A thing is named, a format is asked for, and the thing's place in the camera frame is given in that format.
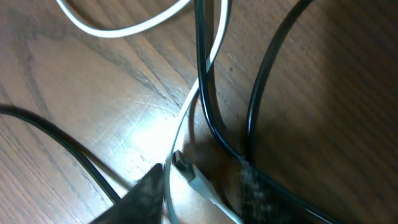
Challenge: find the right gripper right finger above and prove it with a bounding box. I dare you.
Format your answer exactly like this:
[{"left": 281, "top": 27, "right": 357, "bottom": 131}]
[{"left": 239, "top": 159, "right": 308, "bottom": 224}]

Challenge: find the white USB cable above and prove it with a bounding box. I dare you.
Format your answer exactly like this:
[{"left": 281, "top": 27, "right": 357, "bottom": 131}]
[{"left": 55, "top": 0, "right": 243, "bottom": 224}]

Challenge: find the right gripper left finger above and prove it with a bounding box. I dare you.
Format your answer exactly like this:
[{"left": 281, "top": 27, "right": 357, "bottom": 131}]
[{"left": 92, "top": 163, "right": 164, "bottom": 224}]

